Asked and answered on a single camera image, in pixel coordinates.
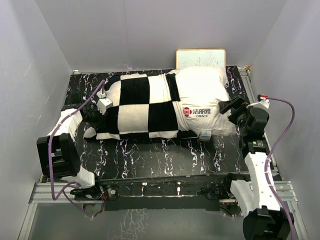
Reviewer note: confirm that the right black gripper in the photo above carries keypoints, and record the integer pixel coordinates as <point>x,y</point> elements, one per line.
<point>224,106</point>

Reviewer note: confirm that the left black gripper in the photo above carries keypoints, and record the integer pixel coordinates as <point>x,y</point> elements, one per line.
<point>100,115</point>

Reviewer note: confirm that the white pillow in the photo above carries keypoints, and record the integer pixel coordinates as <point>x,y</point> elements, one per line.
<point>200,89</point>

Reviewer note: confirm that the black white checkered pillowcase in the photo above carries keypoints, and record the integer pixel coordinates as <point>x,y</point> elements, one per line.
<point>143,108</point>

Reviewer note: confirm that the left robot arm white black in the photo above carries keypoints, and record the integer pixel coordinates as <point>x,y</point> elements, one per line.
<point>59,144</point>

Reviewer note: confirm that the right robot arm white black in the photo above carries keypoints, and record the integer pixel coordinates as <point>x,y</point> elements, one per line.
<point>266,217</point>

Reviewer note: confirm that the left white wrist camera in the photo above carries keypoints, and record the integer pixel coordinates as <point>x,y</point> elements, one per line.
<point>103,103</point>

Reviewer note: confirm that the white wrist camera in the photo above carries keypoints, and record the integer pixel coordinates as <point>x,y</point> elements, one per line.
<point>103,103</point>
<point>262,102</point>

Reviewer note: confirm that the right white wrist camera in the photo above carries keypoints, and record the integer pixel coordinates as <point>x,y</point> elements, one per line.
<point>262,102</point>

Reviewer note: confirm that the small whiteboard with wooden frame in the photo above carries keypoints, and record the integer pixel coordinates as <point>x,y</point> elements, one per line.
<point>185,58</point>

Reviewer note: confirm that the aluminium frame rail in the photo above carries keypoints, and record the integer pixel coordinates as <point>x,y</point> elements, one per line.
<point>202,191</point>

